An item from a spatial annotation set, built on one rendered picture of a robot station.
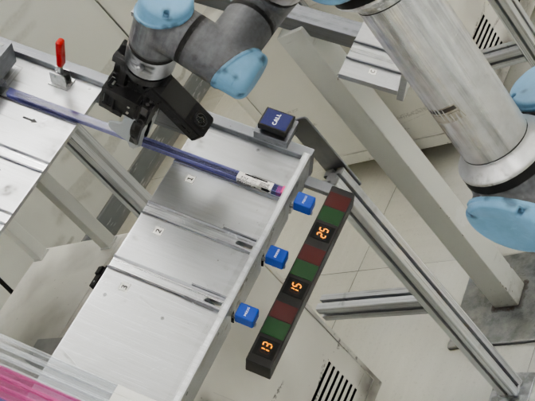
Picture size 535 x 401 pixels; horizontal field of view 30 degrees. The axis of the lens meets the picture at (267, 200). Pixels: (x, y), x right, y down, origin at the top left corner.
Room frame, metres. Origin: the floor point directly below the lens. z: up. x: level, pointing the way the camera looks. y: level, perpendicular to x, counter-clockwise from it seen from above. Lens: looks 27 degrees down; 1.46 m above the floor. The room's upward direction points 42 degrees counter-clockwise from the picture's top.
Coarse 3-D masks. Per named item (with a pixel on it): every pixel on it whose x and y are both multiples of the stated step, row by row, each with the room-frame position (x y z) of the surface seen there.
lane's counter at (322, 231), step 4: (316, 224) 1.35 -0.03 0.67; (320, 224) 1.35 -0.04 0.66; (324, 224) 1.35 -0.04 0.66; (316, 228) 1.35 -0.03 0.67; (320, 228) 1.35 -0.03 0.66; (324, 228) 1.35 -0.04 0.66; (328, 228) 1.34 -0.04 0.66; (332, 228) 1.34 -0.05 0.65; (312, 232) 1.34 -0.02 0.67; (316, 232) 1.34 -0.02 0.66; (320, 232) 1.34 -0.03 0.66; (324, 232) 1.34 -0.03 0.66; (328, 232) 1.34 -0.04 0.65; (332, 232) 1.34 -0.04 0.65; (312, 236) 1.34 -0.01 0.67; (316, 236) 1.34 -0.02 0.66; (320, 236) 1.34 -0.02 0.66; (324, 236) 1.33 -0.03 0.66; (328, 236) 1.33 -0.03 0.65; (324, 240) 1.33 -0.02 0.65; (328, 240) 1.33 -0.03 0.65
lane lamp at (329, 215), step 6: (324, 210) 1.37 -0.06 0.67; (330, 210) 1.37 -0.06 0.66; (336, 210) 1.37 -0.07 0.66; (318, 216) 1.37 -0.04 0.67; (324, 216) 1.36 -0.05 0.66; (330, 216) 1.36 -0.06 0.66; (336, 216) 1.36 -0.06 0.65; (342, 216) 1.35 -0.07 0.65; (330, 222) 1.35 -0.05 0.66; (336, 222) 1.35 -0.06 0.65
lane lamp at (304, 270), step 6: (294, 264) 1.31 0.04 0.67; (300, 264) 1.30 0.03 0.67; (306, 264) 1.30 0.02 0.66; (312, 264) 1.30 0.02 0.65; (294, 270) 1.30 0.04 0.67; (300, 270) 1.30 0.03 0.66; (306, 270) 1.29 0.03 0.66; (312, 270) 1.29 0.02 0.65; (300, 276) 1.29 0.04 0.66; (306, 276) 1.29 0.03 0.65; (312, 276) 1.28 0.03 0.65
